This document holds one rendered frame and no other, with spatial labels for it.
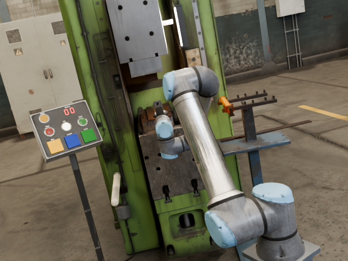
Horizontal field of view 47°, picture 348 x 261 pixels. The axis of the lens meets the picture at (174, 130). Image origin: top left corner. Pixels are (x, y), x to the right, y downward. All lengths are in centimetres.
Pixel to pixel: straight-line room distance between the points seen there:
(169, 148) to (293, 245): 85
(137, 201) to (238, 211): 145
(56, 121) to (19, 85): 542
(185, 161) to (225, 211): 111
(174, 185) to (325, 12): 796
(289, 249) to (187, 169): 113
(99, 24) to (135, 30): 27
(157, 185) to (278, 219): 120
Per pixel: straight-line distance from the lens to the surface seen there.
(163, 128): 208
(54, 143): 234
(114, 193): 242
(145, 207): 287
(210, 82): 169
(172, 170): 256
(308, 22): 984
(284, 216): 156
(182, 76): 164
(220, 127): 275
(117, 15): 246
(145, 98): 298
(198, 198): 266
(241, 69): 910
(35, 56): 771
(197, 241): 280
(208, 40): 265
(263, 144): 238
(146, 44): 246
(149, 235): 296
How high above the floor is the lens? 155
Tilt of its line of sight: 15 degrees down
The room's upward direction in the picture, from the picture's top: 11 degrees counter-clockwise
